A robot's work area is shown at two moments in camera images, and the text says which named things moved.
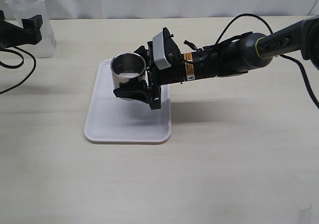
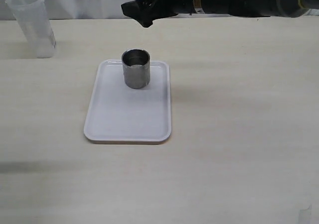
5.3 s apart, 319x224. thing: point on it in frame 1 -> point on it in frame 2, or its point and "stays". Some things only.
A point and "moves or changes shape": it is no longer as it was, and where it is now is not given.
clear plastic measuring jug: x=29 y=2 stays
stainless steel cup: x=125 y=66 moves or changes shape
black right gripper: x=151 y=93 -> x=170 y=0
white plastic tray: x=110 y=119 stays
